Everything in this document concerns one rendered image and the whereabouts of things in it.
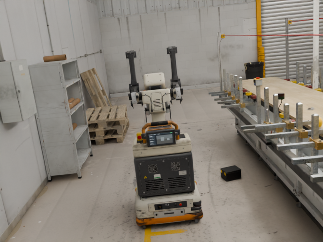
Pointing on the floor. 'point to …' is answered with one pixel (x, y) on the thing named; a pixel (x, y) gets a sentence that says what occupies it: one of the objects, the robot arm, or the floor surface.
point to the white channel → (316, 43)
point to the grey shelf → (60, 116)
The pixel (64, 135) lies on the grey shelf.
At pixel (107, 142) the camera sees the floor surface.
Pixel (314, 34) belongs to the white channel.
